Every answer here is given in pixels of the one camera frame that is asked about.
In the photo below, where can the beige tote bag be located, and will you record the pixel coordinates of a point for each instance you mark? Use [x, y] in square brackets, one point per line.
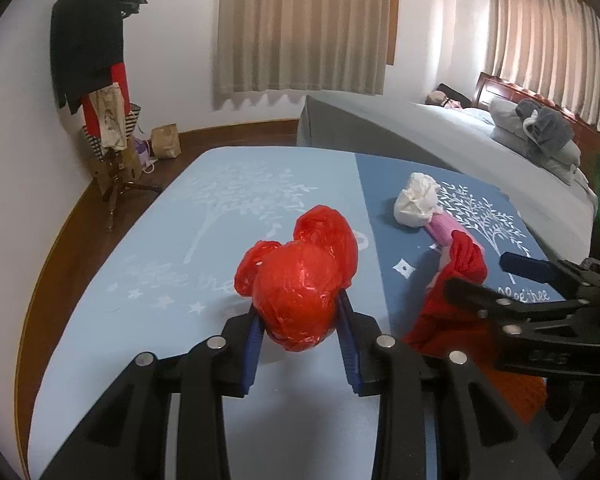
[110, 120]

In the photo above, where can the red garment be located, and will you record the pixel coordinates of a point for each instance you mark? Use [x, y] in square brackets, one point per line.
[117, 77]

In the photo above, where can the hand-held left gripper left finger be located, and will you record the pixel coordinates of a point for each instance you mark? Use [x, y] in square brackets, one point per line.
[252, 345]

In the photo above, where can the black coat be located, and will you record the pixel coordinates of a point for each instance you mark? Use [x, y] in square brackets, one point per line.
[85, 35]

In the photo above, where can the dark bag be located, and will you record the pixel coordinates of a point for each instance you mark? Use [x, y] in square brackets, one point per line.
[450, 95]

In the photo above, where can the red cloth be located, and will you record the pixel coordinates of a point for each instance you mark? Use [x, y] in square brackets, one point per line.
[460, 265]

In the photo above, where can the cardboard box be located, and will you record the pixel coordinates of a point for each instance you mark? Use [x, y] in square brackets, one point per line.
[130, 165]

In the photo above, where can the dark grey garment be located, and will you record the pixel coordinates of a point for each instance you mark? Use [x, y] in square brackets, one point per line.
[550, 125]

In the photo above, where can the blue tree-print tablecloth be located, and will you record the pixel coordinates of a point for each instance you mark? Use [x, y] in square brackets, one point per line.
[180, 240]

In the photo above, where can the wooden coat rack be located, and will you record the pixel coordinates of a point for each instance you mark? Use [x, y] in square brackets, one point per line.
[115, 190]

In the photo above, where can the wooden window frame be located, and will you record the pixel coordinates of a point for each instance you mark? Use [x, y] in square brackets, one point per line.
[393, 10]

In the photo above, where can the brown paper bag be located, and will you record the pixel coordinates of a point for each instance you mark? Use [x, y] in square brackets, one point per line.
[166, 142]

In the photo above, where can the bed with grey sheet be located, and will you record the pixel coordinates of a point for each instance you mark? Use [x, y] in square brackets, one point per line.
[380, 130]

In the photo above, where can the purple appliance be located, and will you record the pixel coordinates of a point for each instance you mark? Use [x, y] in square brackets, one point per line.
[142, 149]

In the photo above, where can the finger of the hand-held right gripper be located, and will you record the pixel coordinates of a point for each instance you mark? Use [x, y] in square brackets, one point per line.
[525, 265]
[480, 297]

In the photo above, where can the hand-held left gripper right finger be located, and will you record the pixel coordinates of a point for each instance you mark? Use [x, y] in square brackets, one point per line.
[350, 355]

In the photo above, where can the orange foam net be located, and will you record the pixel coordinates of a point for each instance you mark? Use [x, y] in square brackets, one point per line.
[515, 390]

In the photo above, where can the white crumpled tissue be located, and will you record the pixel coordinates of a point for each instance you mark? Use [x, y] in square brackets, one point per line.
[417, 200]

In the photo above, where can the wide beige curtain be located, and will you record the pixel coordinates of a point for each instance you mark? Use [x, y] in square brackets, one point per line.
[300, 25]

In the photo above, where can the striped bag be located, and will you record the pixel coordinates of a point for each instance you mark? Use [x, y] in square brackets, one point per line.
[135, 117]

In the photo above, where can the red plastic bag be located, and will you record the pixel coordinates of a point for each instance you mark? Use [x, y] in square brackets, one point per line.
[295, 290]

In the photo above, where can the black hanger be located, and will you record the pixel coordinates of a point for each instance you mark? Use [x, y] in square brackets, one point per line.
[132, 5]

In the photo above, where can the wooden headboard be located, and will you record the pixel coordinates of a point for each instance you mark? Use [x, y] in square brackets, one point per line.
[505, 87]

